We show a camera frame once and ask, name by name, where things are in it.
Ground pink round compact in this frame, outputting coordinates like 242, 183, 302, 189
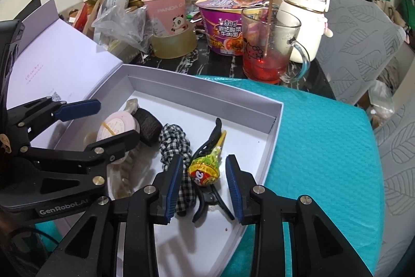
96, 111, 141, 164

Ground pink paper cup with panda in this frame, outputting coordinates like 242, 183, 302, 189
142, 0, 195, 37

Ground black panel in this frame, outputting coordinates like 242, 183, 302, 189
0, 0, 41, 23

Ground red orange carton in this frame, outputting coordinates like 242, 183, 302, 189
73, 0, 98, 34

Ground clear plastic bag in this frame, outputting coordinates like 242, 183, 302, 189
92, 4, 151, 53

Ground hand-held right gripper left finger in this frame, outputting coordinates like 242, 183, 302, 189
36, 154, 184, 277

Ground black hair clip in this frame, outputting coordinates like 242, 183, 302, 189
192, 118, 236, 223

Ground clear packing tape roll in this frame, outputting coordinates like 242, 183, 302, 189
151, 25, 198, 59

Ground thin wooden stir stick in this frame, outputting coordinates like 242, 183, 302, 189
263, 0, 272, 58

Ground purple instant noodle bowl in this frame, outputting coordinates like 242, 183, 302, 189
195, 0, 269, 56

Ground black hair tie roll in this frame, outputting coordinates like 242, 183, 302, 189
133, 108, 164, 147

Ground yellow green lollipop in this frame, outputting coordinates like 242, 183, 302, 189
188, 131, 227, 187

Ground glass mug with red drink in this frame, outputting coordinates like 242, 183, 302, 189
240, 6, 311, 84

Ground white gift box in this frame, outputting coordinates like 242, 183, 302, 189
6, 0, 284, 277

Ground black white gingham scrunchie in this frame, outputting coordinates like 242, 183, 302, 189
159, 123, 197, 217

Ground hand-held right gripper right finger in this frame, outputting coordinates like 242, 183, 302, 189
225, 154, 373, 277

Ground teal bubble mat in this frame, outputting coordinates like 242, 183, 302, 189
36, 74, 383, 277

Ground white kettle bottle with handle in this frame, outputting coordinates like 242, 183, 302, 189
275, 0, 333, 63

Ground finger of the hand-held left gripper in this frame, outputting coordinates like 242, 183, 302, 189
19, 130, 140, 167
6, 97, 101, 148

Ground green tote bag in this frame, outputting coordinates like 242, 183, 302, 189
400, 0, 415, 29

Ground grey leaf-pattern chair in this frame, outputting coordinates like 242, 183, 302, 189
316, 0, 406, 107
373, 76, 415, 277

